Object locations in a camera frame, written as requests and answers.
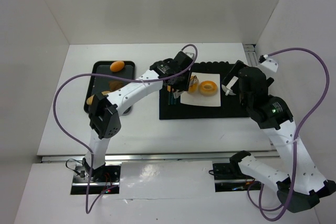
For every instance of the gold knife green handle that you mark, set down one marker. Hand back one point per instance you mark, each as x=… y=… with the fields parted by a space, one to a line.
x=169 y=98

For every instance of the brown chocolate croissant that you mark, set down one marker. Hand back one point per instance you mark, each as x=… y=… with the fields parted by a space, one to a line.
x=115 y=85

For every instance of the white square plate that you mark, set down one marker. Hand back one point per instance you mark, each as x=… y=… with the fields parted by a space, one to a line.
x=197 y=99

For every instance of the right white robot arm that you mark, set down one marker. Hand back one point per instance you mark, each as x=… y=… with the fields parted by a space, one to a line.
x=301 y=181

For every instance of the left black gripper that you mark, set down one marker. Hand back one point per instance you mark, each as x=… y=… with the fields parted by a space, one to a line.
x=179 y=86

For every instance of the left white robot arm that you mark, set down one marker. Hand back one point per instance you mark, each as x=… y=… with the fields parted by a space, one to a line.
x=106 y=110

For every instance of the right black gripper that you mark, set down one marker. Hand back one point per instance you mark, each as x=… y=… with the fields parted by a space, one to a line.
x=232 y=76

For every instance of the oval light bread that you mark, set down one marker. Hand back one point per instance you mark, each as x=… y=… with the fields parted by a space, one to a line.
x=90 y=99

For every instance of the white bowl with handles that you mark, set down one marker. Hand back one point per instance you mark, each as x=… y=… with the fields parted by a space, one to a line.
x=231 y=87

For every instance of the aluminium rail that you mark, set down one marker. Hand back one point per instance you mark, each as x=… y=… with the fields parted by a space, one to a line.
x=162 y=157

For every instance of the orange round bun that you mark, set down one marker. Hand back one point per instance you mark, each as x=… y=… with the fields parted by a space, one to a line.
x=117 y=66

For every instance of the black placemat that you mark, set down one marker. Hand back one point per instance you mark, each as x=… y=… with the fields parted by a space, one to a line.
x=229 y=105

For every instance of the black tray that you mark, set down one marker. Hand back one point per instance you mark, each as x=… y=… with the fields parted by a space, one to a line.
x=99 y=84

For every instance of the glazed bagel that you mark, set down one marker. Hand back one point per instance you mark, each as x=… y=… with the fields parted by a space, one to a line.
x=208 y=88
x=193 y=87

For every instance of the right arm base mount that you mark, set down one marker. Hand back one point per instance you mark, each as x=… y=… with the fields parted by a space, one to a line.
x=225 y=180

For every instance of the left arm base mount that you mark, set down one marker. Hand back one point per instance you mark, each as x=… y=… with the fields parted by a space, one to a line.
x=107 y=181

